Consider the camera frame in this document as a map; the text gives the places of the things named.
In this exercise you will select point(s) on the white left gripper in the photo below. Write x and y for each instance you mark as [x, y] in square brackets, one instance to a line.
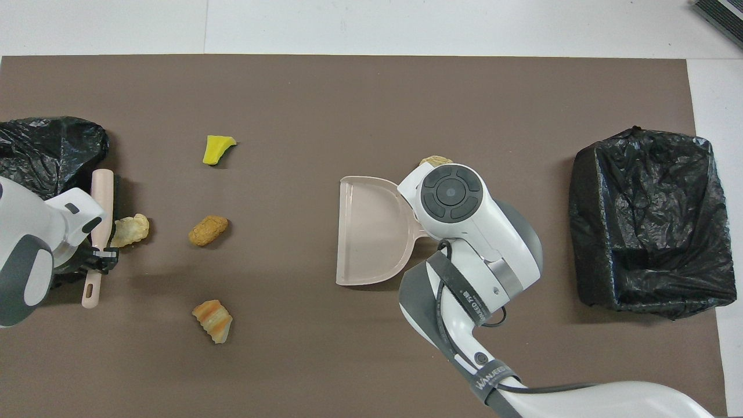
[75, 223]

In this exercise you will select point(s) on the pale cracker piece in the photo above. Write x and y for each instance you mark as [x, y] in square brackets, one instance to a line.
[132, 231]

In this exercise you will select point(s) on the beige hand brush black bristles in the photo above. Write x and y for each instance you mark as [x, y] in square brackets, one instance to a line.
[101, 197]

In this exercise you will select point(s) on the brown bread roll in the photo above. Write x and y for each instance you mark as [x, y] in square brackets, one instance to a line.
[208, 230]

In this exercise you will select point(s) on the striped orange croissant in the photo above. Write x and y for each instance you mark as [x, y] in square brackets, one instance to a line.
[213, 321]

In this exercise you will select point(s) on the yellow sponge curved piece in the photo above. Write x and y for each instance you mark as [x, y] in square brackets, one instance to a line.
[216, 150]

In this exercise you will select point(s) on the beige plastic dustpan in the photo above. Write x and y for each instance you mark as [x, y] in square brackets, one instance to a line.
[365, 232]

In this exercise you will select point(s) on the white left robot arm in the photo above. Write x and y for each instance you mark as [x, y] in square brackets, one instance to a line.
[23, 244]

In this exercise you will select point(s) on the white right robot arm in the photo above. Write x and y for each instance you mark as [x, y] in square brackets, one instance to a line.
[464, 232]

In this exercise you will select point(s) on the black bag-lined bin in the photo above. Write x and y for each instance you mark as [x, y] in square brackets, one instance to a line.
[52, 145]
[615, 191]

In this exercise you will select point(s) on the brown table mat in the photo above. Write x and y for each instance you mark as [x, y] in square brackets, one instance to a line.
[325, 98]

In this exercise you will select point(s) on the pale round cracker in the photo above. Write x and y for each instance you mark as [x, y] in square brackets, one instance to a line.
[436, 160]

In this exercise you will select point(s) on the dark ribbed panel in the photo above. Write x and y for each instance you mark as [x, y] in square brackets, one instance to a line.
[722, 17]

